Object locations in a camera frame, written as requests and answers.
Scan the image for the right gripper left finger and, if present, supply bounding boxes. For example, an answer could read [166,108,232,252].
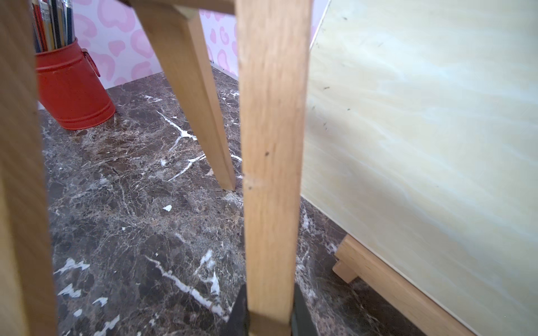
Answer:
[221,284,249,336]

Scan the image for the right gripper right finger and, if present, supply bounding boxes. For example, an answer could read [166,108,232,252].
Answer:
[291,284,318,336]

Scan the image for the wooden easel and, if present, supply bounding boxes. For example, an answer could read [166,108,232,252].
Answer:
[333,235,474,335]
[1,1,312,335]

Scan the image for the back plywood board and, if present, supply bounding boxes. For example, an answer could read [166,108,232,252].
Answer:
[302,1,537,335]

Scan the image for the red pencil bucket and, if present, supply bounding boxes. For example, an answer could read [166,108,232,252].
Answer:
[35,41,116,130]

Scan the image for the bunch of coloured pencils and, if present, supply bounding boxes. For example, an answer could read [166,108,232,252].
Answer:
[29,0,76,53]

